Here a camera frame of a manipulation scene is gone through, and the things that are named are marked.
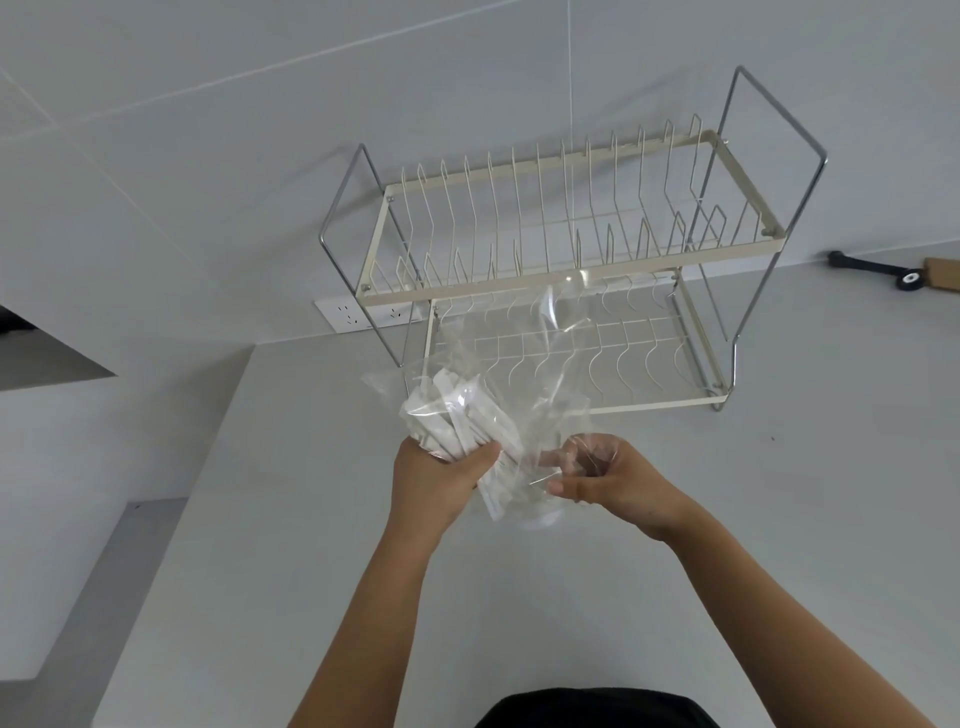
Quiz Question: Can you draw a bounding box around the person's left hand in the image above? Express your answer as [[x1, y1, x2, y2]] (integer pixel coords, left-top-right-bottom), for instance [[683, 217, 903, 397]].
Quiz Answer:
[[389, 436, 503, 534]]

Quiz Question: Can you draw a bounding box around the cream two-tier wire dish rack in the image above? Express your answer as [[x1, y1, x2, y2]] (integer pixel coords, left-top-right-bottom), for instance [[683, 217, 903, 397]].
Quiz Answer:
[[316, 66, 829, 415]]

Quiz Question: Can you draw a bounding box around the black rod tool with wheel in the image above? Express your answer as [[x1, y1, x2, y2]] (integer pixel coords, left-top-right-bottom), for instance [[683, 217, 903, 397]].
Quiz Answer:
[[828, 250, 925, 291]]

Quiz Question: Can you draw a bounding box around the person's left forearm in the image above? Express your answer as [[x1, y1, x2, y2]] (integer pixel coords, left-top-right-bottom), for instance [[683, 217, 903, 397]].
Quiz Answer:
[[287, 516, 481, 728]]

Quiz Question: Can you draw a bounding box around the white wall socket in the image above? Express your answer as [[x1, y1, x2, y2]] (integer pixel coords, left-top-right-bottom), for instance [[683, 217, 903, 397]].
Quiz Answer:
[[313, 296, 429, 331]]

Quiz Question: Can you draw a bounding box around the person's right forearm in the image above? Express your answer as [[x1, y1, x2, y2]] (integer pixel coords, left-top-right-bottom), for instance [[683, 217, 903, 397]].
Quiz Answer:
[[651, 496, 960, 728]]

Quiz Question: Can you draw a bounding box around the person's black shirt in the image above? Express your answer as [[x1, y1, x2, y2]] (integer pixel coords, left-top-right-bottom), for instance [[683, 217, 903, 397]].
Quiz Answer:
[[474, 688, 725, 728]]

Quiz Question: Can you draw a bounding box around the clear plastic bag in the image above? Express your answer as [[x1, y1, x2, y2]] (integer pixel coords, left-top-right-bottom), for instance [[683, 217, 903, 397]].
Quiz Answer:
[[362, 271, 631, 531]]

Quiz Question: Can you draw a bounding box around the bundle of white packets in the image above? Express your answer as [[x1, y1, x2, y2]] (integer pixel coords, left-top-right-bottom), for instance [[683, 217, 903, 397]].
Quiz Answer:
[[399, 369, 526, 522]]

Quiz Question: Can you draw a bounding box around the person's right hand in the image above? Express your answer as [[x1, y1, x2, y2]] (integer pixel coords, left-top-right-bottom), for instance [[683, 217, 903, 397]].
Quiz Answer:
[[541, 433, 690, 543]]

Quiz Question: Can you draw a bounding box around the wooden block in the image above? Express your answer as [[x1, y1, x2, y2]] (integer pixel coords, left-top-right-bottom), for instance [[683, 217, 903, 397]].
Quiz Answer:
[[921, 257, 960, 295]]

